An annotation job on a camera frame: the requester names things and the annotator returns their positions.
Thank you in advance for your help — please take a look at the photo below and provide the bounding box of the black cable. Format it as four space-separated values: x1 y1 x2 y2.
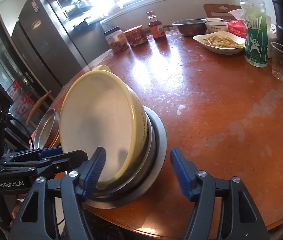
7 114 36 151

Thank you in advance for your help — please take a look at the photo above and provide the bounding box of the large steel bowl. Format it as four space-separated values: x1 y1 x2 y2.
92 113 156 199

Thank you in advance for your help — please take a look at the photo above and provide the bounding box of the small steel bowl far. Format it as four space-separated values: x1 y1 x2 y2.
172 18 208 37

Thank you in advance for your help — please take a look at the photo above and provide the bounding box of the clear jar black lid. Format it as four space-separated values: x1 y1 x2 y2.
104 26 129 54

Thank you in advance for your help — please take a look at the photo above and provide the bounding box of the white dish with food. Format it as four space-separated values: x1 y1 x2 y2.
193 31 245 55

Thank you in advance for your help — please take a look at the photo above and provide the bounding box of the red jar orange lid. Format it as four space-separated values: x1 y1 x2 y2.
124 25 148 48

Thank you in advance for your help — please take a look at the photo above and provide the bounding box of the glass sliding door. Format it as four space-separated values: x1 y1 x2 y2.
0 12 57 131

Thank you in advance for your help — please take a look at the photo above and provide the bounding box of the yellow white bowl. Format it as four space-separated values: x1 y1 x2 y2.
60 65 148 190

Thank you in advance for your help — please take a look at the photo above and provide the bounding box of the wooden chair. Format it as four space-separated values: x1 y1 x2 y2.
203 3 241 20
25 90 54 127

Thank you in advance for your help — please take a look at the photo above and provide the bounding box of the red tissue pack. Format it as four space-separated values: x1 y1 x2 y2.
227 20 246 38

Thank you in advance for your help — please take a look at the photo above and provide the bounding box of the orange plastic plate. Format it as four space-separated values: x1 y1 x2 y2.
31 130 60 148

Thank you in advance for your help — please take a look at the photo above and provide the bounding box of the grey refrigerator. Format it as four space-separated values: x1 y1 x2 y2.
11 0 109 97

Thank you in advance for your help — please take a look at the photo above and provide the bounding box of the wooden chair left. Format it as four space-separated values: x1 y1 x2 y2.
25 90 54 127

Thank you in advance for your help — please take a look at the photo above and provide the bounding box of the wooden chair far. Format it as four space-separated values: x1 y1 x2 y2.
203 3 241 20

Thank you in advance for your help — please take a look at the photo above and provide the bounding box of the white ceramic bowl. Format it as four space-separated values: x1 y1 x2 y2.
206 21 228 33

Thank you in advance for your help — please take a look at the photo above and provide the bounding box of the clear plastic cup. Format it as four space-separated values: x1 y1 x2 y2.
271 42 283 81

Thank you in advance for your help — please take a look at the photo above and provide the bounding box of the green label plastic bottle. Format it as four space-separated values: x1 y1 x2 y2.
239 0 268 68

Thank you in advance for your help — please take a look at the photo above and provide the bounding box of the steel pan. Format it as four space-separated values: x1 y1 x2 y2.
33 108 60 149

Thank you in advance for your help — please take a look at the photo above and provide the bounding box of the sauce bottle red label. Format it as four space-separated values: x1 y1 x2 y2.
146 11 167 42

